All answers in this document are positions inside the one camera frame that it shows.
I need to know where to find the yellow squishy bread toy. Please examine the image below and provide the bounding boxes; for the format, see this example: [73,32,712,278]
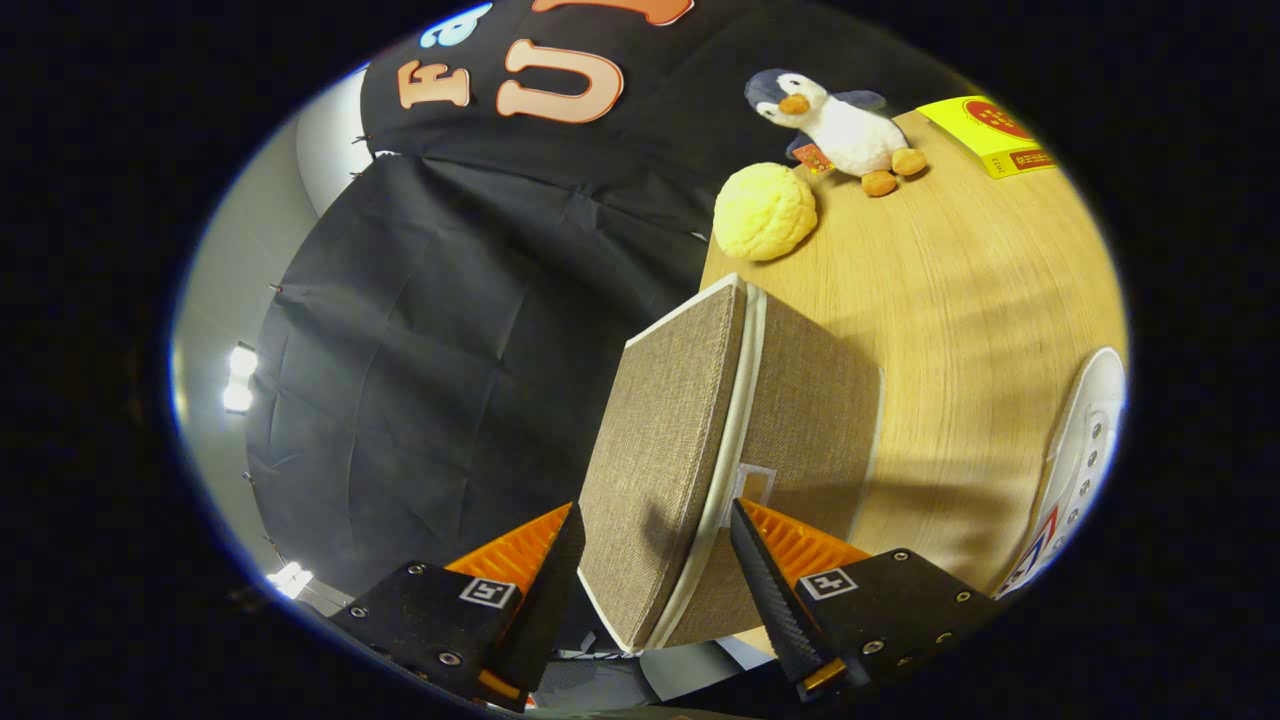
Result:
[712,162,819,263]

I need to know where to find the penguin plush toy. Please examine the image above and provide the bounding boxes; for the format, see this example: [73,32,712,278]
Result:
[744,68,929,198]

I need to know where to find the yellow book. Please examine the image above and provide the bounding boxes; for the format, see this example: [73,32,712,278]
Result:
[916,95,1059,181]

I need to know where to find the white shoe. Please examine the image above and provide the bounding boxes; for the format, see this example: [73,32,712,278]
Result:
[995,347,1128,601]

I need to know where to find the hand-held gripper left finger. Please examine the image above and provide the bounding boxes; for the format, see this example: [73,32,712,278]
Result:
[328,502,588,714]

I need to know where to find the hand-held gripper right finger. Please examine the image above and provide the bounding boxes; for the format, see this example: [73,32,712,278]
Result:
[729,498,1001,703]

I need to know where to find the brown fabric storage box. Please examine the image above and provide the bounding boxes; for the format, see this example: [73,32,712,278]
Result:
[577,273,886,654]

